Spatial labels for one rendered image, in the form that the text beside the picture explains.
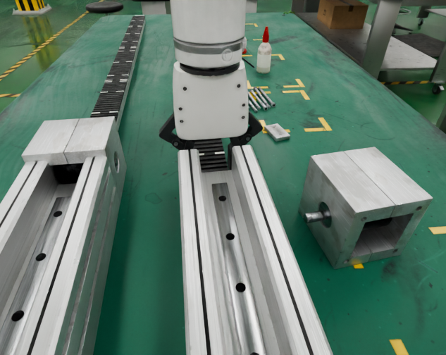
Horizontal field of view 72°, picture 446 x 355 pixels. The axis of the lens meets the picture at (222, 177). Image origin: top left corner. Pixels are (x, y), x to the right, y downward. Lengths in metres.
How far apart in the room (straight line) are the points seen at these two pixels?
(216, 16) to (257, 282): 0.27
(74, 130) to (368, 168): 0.38
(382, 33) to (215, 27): 2.49
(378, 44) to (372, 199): 2.50
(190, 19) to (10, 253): 0.29
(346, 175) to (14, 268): 0.36
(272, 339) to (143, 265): 0.18
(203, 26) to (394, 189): 0.26
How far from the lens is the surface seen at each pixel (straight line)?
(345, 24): 4.14
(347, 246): 0.37
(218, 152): 0.51
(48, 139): 0.47
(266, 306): 0.30
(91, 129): 0.46
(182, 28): 0.37
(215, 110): 0.40
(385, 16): 2.77
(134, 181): 0.50
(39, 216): 0.41
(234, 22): 0.36
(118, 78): 0.81
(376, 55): 2.84
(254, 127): 0.45
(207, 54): 0.36
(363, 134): 0.66
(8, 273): 0.36
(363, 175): 0.38
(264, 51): 0.89
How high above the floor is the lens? 1.09
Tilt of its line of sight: 39 degrees down
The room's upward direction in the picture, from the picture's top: straight up
